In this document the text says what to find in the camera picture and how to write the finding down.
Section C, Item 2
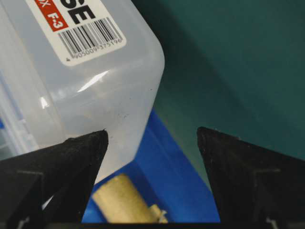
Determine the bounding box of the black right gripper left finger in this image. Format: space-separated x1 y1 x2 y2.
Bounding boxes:
0 130 109 229

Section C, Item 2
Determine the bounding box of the white free case label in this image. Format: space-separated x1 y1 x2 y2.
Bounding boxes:
26 0 127 67

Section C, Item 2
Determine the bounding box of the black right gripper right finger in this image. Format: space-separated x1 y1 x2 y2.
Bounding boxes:
197 127 305 229

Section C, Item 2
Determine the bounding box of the blue tray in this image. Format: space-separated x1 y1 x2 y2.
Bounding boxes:
93 111 220 223

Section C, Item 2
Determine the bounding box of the translucent plastic tool box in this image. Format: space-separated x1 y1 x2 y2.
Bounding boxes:
0 0 164 182

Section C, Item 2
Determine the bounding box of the brass cylindrical fitting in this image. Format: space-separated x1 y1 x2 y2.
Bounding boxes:
92 173 169 224

